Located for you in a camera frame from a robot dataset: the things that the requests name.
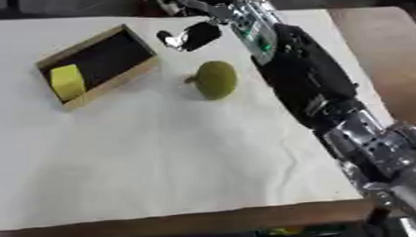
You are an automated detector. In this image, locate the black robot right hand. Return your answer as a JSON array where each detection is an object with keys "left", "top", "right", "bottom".
[{"left": 138, "top": 0, "right": 241, "bottom": 55}]

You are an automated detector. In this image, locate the yellow block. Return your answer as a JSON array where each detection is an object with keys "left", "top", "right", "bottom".
[{"left": 48, "top": 63, "right": 89, "bottom": 104}]

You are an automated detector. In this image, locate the green and yellow object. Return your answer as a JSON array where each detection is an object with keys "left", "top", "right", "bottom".
[{"left": 254, "top": 224, "right": 351, "bottom": 237}]

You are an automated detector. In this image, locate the green toy pear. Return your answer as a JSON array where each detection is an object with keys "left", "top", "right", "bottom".
[{"left": 181, "top": 59, "right": 241, "bottom": 102}]

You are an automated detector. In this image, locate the tan cardboard box black inside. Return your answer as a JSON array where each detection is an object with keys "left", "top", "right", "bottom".
[{"left": 33, "top": 22, "right": 163, "bottom": 113}]

